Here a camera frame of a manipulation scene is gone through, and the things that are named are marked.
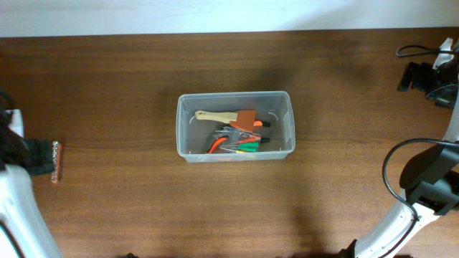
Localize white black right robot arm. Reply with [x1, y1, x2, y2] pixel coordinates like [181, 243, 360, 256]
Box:
[339, 57, 458, 258]

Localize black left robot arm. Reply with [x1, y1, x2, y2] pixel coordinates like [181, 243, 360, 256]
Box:
[1, 92, 63, 257]

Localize orange black long-nose pliers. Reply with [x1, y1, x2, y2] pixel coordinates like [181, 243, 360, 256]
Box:
[214, 120, 272, 144]

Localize orange bit holder strip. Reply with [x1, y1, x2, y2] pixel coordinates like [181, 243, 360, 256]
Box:
[51, 141, 63, 184]

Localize red black diagonal cutters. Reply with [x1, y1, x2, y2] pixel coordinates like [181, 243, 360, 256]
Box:
[206, 138, 226, 154]

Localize orange scraper with wooden handle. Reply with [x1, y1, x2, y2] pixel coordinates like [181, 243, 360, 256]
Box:
[195, 110, 256, 133]

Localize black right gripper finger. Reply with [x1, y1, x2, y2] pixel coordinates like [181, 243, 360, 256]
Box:
[412, 62, 437, 90]
[397, 62, 420, 92]

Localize clear plastic container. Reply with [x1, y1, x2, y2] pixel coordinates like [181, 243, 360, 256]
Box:
[176, 91, 295, 163]

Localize clear box of coloured tubes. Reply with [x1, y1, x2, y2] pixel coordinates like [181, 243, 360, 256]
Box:
[215, 126, 262, 153]

